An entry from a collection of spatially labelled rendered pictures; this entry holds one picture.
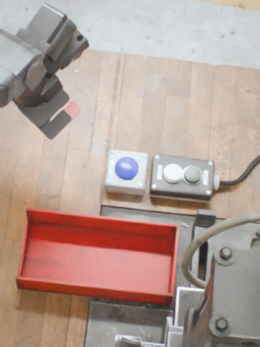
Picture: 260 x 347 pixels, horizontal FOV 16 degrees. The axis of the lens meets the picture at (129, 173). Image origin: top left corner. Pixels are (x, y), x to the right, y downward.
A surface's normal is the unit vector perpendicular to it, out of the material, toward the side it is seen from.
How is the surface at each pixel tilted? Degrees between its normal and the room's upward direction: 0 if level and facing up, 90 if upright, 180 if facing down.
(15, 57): 10
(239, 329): 0
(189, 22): 0
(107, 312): 0
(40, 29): 15
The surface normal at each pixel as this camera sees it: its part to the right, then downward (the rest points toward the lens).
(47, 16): -0.09, -0.18
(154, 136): 0.05, -0.38
